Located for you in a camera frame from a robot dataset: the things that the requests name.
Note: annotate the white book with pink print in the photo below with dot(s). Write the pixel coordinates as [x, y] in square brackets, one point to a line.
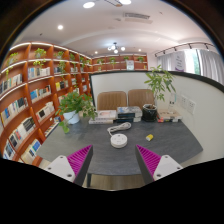
[106, 114]

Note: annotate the ceiling air vent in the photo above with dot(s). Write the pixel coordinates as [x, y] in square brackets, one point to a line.
[137, 16]

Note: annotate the thin white book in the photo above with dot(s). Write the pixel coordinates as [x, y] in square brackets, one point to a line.
[100, 121]

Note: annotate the white wall socket panel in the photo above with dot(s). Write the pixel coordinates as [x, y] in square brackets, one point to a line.
[191, 106]
[183, 101]

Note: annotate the black ceiling track light rail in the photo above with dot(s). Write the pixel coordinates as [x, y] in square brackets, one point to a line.
[186, 46]

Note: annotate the tall plant in black pot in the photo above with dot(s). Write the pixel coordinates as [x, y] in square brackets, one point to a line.
[149, 113]

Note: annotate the thick blue-grey cover book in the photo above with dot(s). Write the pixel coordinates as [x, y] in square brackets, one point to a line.
[129, 111]

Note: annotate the round white power strip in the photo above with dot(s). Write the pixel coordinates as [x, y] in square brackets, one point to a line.
[119, 140]

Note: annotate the ceiling lamp with round bulbs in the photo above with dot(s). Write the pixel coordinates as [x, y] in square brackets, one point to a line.
[115, 48]

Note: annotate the orange wooden bookshelf unit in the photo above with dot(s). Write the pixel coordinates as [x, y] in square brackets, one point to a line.
[23, 96]

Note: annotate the red and black book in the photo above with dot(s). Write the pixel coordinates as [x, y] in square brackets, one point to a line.
[168, 120]

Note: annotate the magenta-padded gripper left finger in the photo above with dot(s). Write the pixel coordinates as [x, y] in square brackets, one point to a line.
[61, 166]

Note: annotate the white sign card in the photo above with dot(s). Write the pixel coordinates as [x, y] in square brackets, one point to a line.
[179, 61]

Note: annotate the clear acrylic sign stand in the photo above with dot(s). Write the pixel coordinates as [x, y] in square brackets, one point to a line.
[172, 102]

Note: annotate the leafy plant in white pot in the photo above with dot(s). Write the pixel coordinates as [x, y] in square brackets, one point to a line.
[71, 116]

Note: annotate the recessed ceiling spotlights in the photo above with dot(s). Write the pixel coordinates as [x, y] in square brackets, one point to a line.
[88, 4]

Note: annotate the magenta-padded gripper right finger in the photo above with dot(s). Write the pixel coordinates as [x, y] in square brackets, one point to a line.
[166, 165]

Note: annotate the tan upholstered chair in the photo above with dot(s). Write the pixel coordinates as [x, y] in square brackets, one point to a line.
[111, 100]
[140, 97]

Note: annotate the dark blue book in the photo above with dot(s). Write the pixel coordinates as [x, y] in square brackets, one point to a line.
[128, 119]

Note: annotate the white sheer curtain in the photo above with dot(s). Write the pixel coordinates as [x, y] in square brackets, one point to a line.
[210, 65]

